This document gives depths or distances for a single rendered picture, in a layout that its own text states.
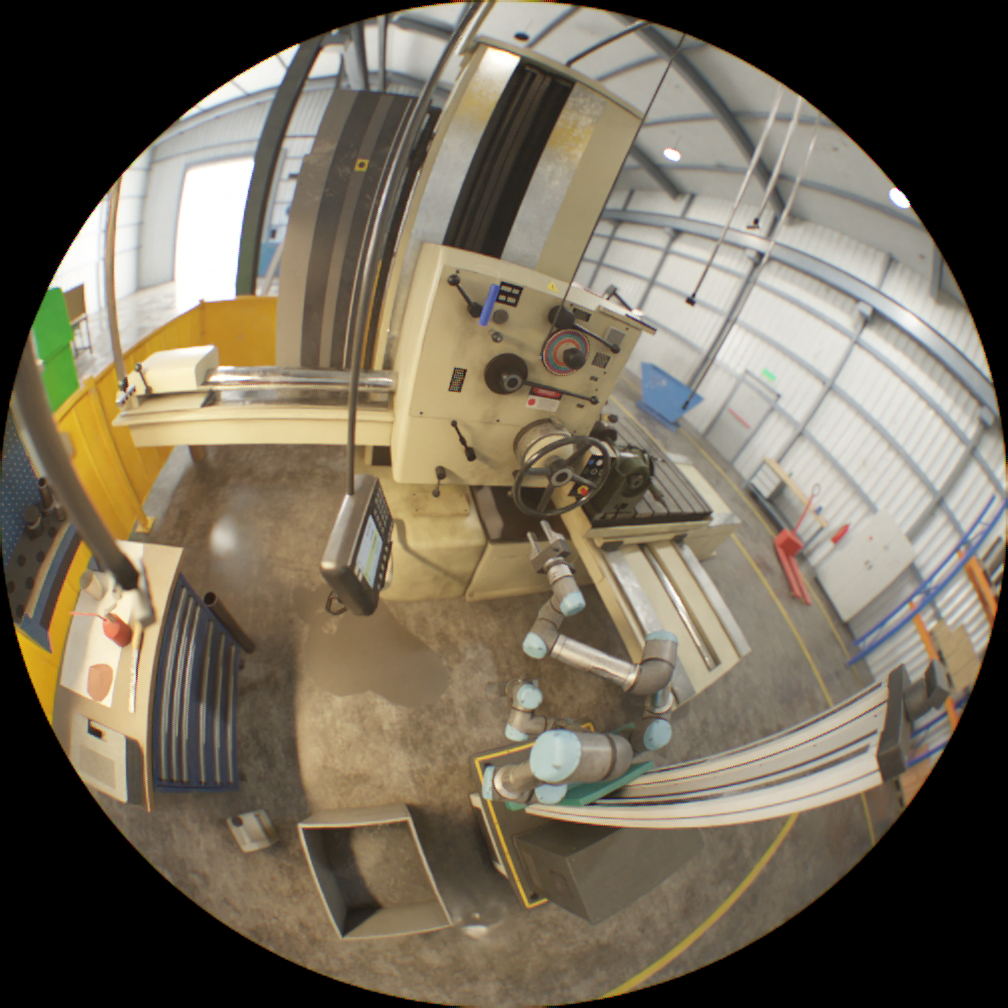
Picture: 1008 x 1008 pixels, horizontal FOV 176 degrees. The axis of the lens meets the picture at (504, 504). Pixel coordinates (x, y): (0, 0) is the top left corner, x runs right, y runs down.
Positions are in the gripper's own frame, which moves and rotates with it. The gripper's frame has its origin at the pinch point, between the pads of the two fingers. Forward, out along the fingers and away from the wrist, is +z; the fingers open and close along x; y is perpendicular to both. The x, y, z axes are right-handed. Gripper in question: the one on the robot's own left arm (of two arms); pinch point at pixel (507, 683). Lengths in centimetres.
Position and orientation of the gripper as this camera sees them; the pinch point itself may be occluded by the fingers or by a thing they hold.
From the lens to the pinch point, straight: 135.5
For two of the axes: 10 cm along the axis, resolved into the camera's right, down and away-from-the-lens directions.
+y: -0.7, -9.3, 3.6
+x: -9.7, -0.3, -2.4
